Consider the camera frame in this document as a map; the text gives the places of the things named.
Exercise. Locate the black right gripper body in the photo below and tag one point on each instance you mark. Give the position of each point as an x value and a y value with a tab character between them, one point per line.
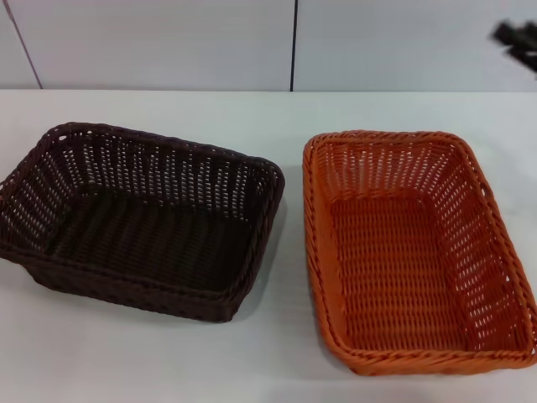
526	48

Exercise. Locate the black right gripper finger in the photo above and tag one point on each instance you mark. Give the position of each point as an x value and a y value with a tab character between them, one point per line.
503	30

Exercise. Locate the orange woven basket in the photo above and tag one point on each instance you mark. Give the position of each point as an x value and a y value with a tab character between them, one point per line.
390	273

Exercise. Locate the dark brown woven basket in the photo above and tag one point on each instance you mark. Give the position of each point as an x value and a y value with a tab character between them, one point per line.
151	239

